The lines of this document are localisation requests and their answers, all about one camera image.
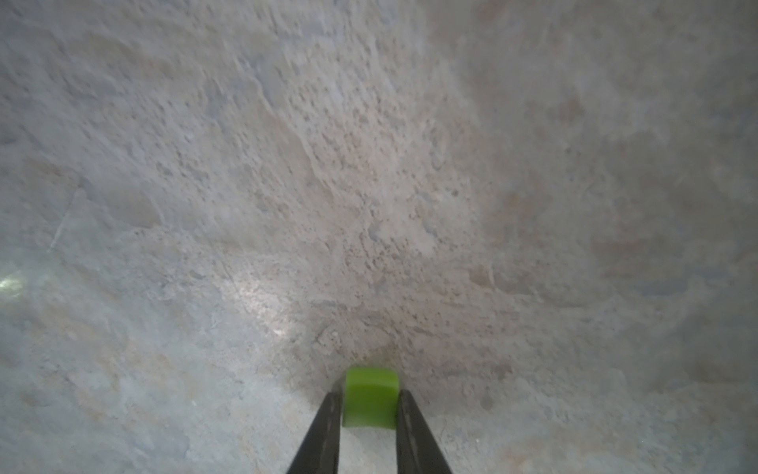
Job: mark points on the green usb cap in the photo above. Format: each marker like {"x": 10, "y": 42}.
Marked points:
{"x": 371, "y": 398}

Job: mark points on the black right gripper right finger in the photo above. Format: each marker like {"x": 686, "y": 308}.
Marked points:
{"x": 417, "y": 450}

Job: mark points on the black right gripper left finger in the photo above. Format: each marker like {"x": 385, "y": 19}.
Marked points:
{"x": 319, "y": 452}

